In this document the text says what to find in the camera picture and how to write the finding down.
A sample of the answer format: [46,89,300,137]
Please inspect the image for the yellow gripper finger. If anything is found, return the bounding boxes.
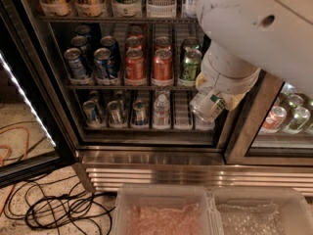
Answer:
[224,93,246,112]
[196,73,205,89]

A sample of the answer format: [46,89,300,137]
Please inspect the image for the white 7up can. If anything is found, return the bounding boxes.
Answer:
[190,87,226,122]
[112,0,142,17]

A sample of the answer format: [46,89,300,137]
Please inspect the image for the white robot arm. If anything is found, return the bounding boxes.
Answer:
[197,0,313,97]

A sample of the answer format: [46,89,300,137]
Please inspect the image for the green can front left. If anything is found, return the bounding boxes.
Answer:
[178,49,201,87]

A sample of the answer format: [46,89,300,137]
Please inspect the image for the green can middle left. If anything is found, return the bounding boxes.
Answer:
[180,37,201,63]

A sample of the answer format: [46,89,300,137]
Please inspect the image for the orange can front right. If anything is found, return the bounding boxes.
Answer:
[152,48,174,86]

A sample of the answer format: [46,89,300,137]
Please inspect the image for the orange can behind glass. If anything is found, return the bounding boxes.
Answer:
[261,106,287,133]

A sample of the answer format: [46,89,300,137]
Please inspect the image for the orange can middle right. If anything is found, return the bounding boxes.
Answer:
[154,36,172,50]

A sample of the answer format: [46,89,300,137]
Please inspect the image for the closed fridge right door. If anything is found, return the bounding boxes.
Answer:
[225,72,313,166]

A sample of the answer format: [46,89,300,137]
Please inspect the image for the orange can front left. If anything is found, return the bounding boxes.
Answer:
[124,48,147,86]

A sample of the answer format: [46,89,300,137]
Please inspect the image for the slim can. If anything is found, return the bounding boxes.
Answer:
[82,101,105,128]
[108,100,127,128]
[132,100,148,127]

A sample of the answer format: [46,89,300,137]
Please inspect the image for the green can behind glass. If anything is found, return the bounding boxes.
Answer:
[283,107,311,134]

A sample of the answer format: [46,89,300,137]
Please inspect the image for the orange can middle left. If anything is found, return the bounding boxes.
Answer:
[125,36,143,50]

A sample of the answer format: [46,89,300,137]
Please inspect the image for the stainless steel fridge body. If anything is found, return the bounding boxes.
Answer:
[22,0,313,196]

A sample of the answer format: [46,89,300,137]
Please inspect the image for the orange can back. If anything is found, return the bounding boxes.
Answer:
[128,25,144,39]

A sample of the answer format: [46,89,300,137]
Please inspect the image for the slim can bottom left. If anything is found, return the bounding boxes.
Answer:
[82,101,105,128]

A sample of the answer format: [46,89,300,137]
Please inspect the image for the blue can front left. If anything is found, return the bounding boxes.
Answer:
[64,48,92,85]

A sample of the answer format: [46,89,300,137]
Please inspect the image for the blue can middle left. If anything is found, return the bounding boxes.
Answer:
[70,35,93,68]

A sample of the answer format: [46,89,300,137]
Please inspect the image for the blue can back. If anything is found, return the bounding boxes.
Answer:
[75,24,96,47]

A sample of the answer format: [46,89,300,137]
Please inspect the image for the open fridge glass door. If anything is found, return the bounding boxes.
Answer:
[0,0,75,187]

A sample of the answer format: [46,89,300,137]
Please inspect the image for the water bottle right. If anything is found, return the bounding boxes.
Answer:
[195,117,215,131]

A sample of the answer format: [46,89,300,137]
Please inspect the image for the water bottle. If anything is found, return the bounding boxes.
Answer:
[195,117,215,131]
[153,94,170,129]

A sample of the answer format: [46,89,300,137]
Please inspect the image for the water bottle left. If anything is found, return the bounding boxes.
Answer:
[153,94,170,129]

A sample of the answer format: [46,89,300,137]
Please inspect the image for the clear bin with bubble wrap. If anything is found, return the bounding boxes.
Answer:
[211,187,313,235]

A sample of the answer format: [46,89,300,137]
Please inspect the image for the clear bin with pink wrap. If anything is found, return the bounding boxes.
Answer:
[112,184,214,235]

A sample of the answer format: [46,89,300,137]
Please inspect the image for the orange cable on floor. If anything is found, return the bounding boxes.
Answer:
[0,124,31,215]

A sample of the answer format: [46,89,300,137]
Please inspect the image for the black cable on floor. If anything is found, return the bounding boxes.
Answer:
[3,168,116,235]

